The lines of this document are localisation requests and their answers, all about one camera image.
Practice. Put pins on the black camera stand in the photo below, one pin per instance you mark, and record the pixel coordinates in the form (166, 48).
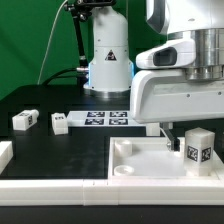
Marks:
(80, 11)

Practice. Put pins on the white square tabletop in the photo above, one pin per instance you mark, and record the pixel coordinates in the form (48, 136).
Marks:
(149, 158)

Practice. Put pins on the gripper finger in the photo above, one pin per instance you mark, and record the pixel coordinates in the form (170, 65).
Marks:
(173, 143)

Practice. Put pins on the white front fence wall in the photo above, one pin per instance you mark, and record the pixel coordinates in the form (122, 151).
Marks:
(103, 192)

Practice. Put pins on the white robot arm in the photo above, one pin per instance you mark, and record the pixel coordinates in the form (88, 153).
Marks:
(111, 72)

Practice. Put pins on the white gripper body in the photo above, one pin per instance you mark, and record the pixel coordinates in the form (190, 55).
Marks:
(166, 96)

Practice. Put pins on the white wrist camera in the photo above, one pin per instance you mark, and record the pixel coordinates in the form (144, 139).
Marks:
(173, 54)

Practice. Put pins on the white left fence piece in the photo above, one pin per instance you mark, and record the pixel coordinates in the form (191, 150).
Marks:
(6, 154)

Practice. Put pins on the white marker base plate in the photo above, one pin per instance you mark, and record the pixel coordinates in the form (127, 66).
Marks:
(100, 119)

